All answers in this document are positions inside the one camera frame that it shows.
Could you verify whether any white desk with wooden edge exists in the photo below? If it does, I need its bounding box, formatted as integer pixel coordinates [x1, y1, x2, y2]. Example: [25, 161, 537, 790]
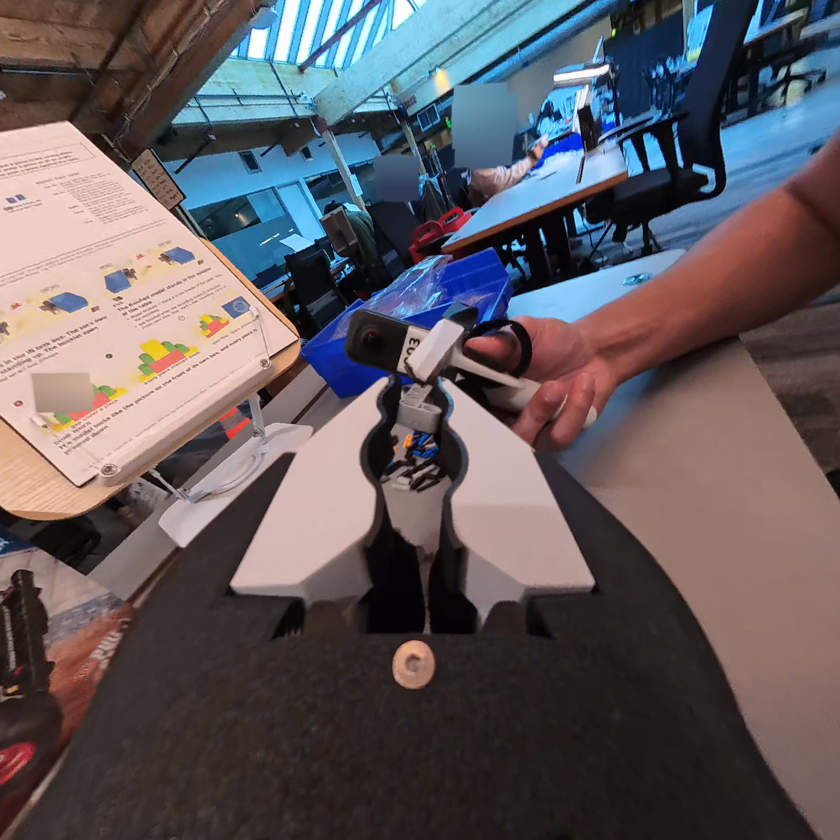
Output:
[442, 141, 629, 254]

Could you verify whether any person's right hand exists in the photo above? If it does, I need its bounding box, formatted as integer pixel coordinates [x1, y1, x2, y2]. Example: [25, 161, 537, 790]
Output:
[464, 317, 620, 453]

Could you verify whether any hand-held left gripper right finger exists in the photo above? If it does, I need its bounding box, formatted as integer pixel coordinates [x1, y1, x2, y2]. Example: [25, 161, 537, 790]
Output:
[435, 379, 597, 626]

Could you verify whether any red plastic crate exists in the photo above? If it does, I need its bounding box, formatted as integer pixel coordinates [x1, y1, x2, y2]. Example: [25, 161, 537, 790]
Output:
[409, 209, 474, 263]

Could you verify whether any black office chair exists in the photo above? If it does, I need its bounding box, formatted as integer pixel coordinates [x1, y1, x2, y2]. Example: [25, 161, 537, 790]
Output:
[285, 249, 348, 335]
[584, 0, 756, 256]

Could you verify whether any person's right forearm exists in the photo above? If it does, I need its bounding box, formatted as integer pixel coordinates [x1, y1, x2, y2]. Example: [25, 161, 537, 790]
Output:
[584, 132, 840, 388]

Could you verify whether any lego set box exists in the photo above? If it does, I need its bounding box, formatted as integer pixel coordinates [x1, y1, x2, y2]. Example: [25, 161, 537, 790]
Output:
[0, 532, 143, 840]

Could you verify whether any clear plastic bag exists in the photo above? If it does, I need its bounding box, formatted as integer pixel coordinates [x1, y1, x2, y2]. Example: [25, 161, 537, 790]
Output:
[364, 256, 460, 316]

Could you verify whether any grey lego beam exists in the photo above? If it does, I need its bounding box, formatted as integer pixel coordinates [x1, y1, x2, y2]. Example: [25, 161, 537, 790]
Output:
[395, 386, 436, 431]

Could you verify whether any printed instruction sheet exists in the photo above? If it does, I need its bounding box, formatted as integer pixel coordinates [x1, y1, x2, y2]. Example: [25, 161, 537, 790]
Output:
[0, 121, 299, 489]

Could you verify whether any blue storage bin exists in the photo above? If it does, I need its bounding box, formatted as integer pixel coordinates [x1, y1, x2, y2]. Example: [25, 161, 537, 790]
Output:
[301, 249, 514, 399]

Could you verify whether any pile of small lego pieces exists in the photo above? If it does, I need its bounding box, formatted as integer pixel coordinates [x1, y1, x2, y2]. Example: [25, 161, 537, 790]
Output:
[384, 429, 454, 494]

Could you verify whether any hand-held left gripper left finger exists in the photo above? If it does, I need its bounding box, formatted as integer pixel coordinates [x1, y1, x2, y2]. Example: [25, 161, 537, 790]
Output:
[229, 375, 402, 626]

